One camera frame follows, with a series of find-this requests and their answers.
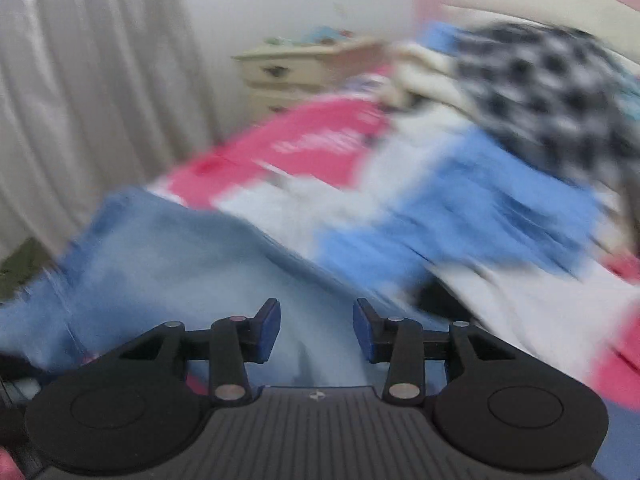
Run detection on black white plaid shirt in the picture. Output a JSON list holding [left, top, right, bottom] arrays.
[[456, 23, 639, 185]]

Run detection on blue denim jeans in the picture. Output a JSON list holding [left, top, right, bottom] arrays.
[[0, 186, 452, 396]]

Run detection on light blue shirt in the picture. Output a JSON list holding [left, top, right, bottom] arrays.
[[314, 22, 604, 286]]

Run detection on cream bedside nightstand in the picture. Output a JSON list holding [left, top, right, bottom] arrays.
[[234, 36, 386, 122]]

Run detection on pink floral bed blanket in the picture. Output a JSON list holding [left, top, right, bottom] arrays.
[[151, 75, 639, 408]]

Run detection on cream knit sweater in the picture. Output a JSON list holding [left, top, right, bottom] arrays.
[[378, 41, 477, 118]]

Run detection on black garment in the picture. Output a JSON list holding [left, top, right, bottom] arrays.
[[411, 278, 474, 323]]

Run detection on grey curtain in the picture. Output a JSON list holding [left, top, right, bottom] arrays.
[[1, 0, 220, 254]]

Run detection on green folding stool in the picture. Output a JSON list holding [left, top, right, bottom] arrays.
[[0, 237, 52, 304]]

